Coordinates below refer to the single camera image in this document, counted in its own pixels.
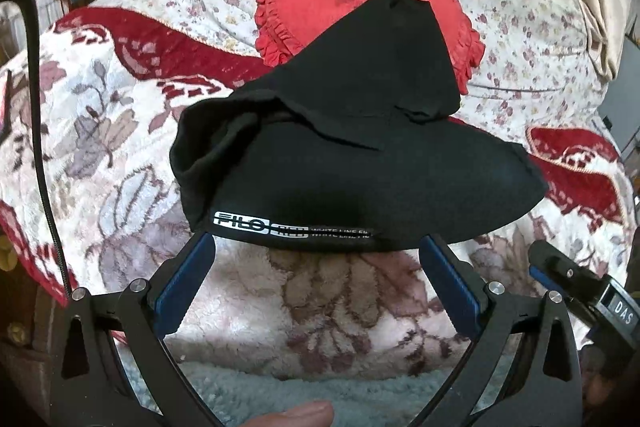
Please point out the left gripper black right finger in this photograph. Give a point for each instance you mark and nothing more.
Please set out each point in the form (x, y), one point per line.
(543, 385)

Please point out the black pants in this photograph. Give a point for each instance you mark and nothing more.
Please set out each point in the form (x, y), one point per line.
(351, 147)

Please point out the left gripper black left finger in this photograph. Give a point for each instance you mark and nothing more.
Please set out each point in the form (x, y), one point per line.
(89, 385)

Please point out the red white floral fleece blanket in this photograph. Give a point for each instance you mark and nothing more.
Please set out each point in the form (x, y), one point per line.
(112, 86)

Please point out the person's hand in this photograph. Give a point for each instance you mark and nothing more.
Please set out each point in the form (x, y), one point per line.
(311, 414)

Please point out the light grey fluffy blanket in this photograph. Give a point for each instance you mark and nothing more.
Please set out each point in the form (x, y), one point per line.
(235, 397)

